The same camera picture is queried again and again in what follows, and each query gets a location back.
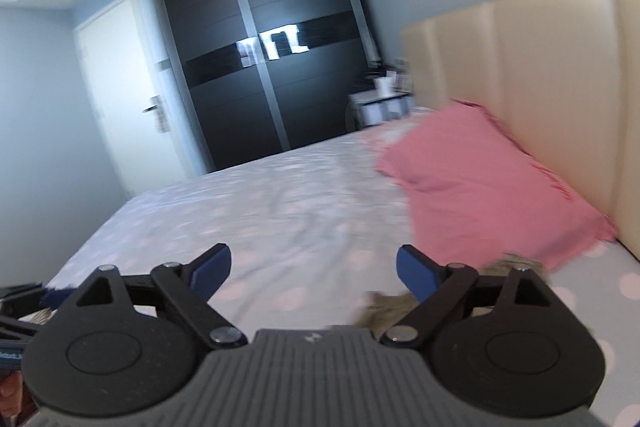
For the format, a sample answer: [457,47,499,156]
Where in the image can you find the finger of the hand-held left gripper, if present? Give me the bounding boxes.
[0,314,42,344]
[0,284,77,309]

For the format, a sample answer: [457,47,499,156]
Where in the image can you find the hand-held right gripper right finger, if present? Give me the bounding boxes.
[381,244,576,350]

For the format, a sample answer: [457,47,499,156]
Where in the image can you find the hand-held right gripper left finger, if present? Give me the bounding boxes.
[55,243,248,350]

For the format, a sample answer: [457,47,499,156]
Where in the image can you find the brown striped pants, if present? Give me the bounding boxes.
[357,252,596,338]

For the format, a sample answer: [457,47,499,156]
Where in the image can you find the person's left hand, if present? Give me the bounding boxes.
[0,372,38,425]

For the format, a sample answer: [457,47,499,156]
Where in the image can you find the pink patterned pillow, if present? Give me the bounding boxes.
[360,107,436,148]

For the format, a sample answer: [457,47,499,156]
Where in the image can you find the dark sliding door wardrobe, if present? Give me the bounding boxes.
[150,0,388,172]

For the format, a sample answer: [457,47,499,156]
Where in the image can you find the white nightstand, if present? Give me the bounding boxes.
[347,89,415,130]

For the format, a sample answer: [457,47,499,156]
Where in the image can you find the black bag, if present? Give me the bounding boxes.
[356,67,388,90]

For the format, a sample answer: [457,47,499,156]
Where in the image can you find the white door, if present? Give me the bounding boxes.
[72,0,196,198]

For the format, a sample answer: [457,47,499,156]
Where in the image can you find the beige padded headboard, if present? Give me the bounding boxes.
[401,0,640,258]

